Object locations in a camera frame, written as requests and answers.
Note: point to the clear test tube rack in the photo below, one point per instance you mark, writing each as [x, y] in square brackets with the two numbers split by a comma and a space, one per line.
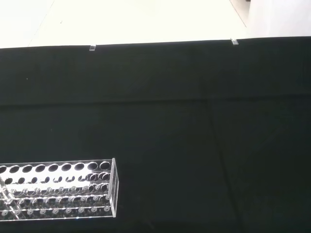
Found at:
[73, 191]

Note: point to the black bench cloth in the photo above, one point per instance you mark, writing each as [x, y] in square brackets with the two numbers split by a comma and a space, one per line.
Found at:
[155, 126]

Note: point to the clear cloth clip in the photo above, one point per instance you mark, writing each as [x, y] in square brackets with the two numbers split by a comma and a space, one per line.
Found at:
[234, 41]
[92, 47]

